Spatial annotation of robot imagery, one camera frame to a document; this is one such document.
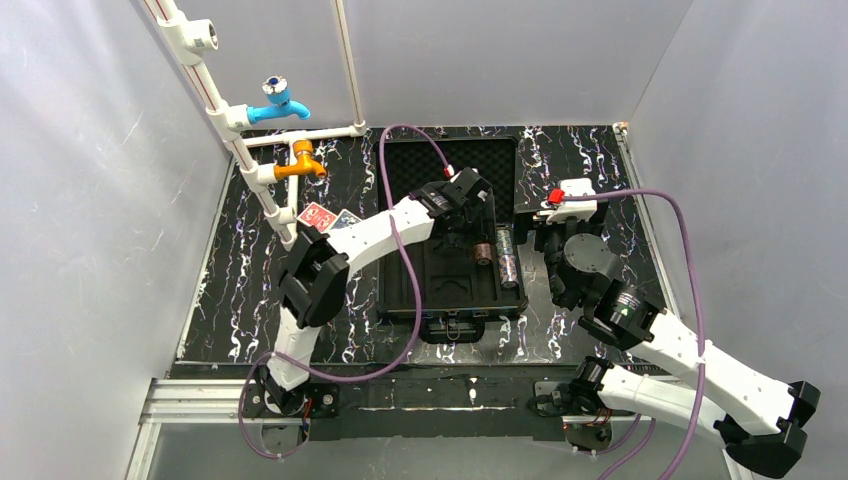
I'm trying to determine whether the brown poker chip stack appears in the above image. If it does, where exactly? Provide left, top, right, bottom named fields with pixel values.
left=472, top=242, right=494, bottom=267

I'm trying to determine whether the blue orange poker chip stack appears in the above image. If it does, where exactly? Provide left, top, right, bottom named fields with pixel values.
left=498, top=254, right=520, bottom=289

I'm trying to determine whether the blue yellow poker chip stack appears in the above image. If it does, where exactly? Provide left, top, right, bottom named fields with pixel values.
left=495, top=228, right=515, bottom=257

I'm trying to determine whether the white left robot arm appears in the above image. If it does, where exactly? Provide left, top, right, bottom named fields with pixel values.
left=264, top=168, right=494, bottom=393

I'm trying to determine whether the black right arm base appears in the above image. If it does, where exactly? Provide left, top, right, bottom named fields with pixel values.
left=527, top=357, right=614, bottom=454

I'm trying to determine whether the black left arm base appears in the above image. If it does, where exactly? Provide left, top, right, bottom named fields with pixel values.
left=236, top=365, right=341, bottom=460

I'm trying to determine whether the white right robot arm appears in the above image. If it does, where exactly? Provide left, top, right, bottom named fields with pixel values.
left=514, top=211, right=820, bottom=479

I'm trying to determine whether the black foam-lined poker case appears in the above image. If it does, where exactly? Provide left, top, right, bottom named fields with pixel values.
left=374, top=137, right=528, bottom=344

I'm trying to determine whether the blue playing card deck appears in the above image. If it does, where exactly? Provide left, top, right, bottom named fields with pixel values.
left=329, top=209, right=362, bottom=230

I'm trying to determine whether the red playing card deck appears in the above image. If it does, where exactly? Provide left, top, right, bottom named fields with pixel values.
left=297, top=202, right=338, bottom=232

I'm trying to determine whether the orange plastic faucet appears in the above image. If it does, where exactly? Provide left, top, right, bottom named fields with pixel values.
left=273, top=139, right=327, bottom=181

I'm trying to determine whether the blue plastic faucet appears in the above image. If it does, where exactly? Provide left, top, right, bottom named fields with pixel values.
left=246, top=75, right=311, bottom=125

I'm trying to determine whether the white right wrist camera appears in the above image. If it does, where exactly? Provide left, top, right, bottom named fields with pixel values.
left=538, top=178, right=598, bottom=225

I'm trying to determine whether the aluminium front rail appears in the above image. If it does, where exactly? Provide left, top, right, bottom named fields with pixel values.
left=124, top=376, right=757, bottom=480

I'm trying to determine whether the white PVC pipe frame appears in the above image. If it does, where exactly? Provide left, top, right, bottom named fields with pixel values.
left=142, top=1, right=368, bottom=250

